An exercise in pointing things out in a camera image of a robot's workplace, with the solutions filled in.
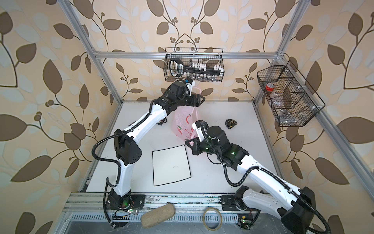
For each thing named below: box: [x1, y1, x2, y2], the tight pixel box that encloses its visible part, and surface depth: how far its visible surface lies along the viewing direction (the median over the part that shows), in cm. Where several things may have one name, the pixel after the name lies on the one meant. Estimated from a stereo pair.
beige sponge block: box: [141, 203, 176, 229], surface depth 70 cm
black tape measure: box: [224, 118, 238, 130], surface depth 107 cm
